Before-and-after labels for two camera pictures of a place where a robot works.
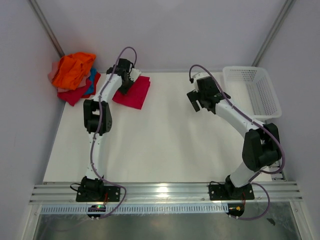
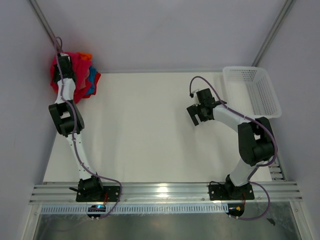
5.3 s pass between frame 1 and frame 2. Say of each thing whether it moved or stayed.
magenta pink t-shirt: moved
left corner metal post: stayed
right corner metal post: stayed
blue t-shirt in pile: stayed
